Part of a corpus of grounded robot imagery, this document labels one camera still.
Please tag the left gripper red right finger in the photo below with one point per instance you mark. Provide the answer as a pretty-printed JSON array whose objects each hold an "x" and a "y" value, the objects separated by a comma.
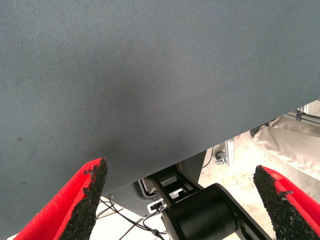
[{"x": 287, "y": 215}]

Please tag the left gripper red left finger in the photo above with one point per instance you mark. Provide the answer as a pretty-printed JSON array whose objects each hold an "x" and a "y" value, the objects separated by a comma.
[{"x": 62, "y": 212}]

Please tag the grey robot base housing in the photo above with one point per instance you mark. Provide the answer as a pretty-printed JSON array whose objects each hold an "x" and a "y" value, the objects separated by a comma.
[{"x": 125, "y": 202}]

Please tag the beige fabric bundle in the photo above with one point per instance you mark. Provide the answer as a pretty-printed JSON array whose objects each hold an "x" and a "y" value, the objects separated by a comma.
[{"x": 295, "y": 145}]

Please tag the aluminium profile table leg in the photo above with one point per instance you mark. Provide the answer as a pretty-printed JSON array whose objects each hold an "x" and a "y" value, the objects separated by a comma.
[{"x": 229, "y": 152}]

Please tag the small caster wheel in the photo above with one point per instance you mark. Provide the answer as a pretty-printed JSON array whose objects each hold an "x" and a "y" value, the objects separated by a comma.
[{"x": 220, "y": 157}]

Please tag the white connector panel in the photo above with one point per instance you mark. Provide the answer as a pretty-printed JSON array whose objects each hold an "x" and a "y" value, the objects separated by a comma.
[{"x": 155, "y": 206}]

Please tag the dark grey table cloth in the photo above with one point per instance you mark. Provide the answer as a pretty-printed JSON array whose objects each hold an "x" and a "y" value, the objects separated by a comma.
[{"x": 125, "y": 75}]

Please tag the black robot torso frame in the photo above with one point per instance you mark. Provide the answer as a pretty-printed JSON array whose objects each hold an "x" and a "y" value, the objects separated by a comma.
[{"x": 200, "y": 215}]

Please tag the aluminium profile frame rail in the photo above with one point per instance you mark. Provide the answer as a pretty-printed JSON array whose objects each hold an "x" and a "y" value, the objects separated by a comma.
[{"x": 305, "y": 108}]

